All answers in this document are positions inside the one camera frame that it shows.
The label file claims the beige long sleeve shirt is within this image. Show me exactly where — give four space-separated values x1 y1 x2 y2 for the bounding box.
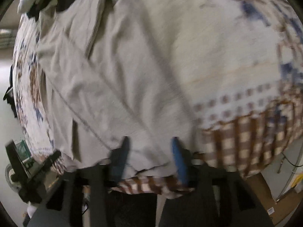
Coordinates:
37 0 195 178

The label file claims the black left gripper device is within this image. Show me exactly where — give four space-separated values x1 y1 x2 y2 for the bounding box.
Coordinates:
4 139 62 204

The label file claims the cardboard box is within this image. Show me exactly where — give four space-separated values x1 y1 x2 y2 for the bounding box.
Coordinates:
246 173 302 226

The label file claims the floral fleece bed blanket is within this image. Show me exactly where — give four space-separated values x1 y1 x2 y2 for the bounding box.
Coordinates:
13 0 302 198

